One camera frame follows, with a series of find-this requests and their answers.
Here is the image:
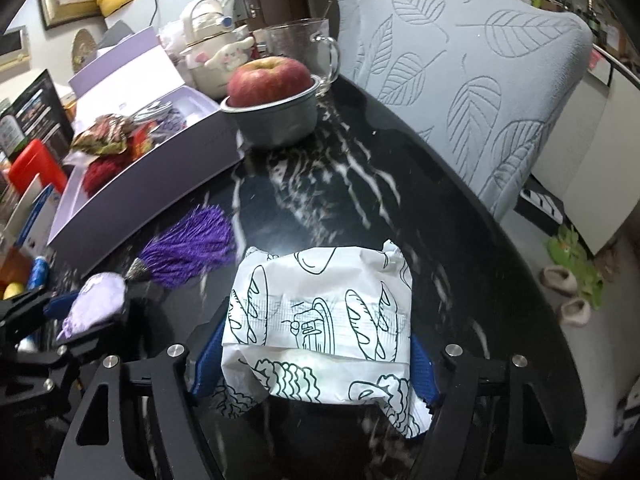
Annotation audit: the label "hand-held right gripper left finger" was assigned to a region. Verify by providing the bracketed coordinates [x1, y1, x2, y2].
[52, 307, 236, 480]

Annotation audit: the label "green slippers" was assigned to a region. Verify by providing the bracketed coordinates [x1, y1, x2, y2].
[546, 224, 606, 311]

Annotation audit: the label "black and white box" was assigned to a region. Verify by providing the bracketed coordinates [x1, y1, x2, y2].
[517, 187, 566, 237]

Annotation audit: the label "red box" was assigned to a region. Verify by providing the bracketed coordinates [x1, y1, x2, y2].
[7, 139, 68, 196]

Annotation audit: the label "grey metal bowl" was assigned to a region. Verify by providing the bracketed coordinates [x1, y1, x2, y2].
[220, 75, 321, 150]

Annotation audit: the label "red apple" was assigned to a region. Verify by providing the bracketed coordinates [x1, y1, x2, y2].
[227, 56, 313, 108]

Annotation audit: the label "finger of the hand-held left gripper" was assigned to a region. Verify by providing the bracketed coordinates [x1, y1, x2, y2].
[55, 305, 138, 358]
[0, 291, 88, 323]

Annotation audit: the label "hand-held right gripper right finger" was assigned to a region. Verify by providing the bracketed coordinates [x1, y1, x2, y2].
[405, 334, 590, 480]

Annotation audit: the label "woven straw fan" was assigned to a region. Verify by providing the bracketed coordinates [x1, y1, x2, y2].
[71, 29, 101, 73]

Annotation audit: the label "black printed box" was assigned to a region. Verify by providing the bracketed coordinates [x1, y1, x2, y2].
[0, 69, 76, 161]

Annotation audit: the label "clear glass mug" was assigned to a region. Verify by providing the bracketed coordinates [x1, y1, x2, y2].
[255, 17, 342, 96]

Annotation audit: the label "chair with leaf-pattern cover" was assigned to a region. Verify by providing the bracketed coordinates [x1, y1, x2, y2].
[336, 0, 595, 222]

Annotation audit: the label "white printed plastic bag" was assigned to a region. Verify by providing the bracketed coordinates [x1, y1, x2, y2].
[220, 240, 437, 440]

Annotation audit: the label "white plush-covered kettle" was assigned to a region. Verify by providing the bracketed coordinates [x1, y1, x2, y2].
[179, 0, 256, 101]

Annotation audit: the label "lavender gift box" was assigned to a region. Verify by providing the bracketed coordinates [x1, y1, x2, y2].
[46, 26, 247, 262]

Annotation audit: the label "wall intercom panel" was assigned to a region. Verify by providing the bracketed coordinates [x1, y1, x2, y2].
[0, 25, 30, 72]

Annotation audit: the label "lavender sachet with purple tassel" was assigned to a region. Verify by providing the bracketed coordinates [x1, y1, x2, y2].
[56, 205, 238, 343]

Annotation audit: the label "colourful foil snack packet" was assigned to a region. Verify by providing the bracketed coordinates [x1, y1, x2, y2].
[70, 114, 133, 155]

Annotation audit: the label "blue and white carton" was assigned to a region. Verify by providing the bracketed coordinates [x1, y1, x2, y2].
[14, 183, 60, 256]

